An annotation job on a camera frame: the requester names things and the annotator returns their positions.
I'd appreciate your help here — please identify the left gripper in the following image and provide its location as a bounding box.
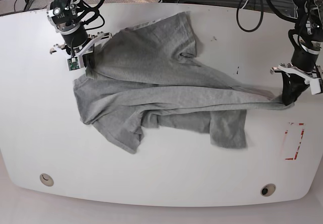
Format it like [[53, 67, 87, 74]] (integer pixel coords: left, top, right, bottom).
[[271, 49, 322, 105]]

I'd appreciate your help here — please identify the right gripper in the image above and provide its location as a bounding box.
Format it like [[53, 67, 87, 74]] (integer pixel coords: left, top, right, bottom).
[[49, 26, 112, 79]]

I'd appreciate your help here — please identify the grey T-shirt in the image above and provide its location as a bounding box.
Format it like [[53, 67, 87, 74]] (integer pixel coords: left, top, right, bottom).
[[73, 12, 287, 154]]

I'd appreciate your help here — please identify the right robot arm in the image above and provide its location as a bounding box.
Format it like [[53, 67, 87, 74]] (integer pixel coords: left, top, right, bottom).
[[46, 0, 112, 71]]

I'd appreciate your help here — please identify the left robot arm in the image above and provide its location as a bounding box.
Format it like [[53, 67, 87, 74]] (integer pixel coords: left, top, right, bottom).
[[266, 0, 322, 105]]

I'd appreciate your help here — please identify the red tape rectangle marker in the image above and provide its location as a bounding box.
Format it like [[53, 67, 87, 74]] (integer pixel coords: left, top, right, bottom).
[[281, 123, 305, 160]]

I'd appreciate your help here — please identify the right table grommet hole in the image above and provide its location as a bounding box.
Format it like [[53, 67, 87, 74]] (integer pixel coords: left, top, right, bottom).
[[260, 184, 276, 197]]

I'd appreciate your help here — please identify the table grommet hole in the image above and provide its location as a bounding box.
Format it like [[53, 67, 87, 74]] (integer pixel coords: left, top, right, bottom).
[[39, 174, 54, 187], [260, 184, 276, 197]]

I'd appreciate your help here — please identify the left table grommet hole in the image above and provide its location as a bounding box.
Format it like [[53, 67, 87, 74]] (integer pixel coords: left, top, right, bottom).
[[39, 174, 54, 187]]

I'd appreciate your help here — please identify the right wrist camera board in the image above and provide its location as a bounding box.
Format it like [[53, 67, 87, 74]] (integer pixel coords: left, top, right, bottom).
[[67, 57, 81, 71]]

